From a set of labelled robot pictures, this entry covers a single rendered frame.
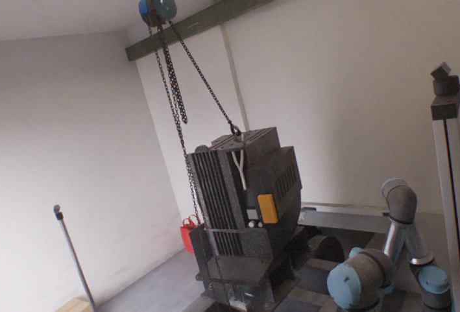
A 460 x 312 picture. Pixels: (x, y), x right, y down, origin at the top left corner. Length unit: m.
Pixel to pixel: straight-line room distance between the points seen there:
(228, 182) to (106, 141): 2.27
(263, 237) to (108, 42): 3.02
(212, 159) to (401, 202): 1.05
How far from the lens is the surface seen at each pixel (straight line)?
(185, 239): 4.55
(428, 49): 2.67
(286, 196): 2.05
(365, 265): 1.17
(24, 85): 3.84
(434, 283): 1.81
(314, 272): 2.51
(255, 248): 2.20
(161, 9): 1.83
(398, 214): 1.64
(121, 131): 4.18
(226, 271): 2.18
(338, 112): 2.92
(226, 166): 2.04
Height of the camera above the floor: 1.98
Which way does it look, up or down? 11 degrees down
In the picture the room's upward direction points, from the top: 15 degrees counter-clockwise
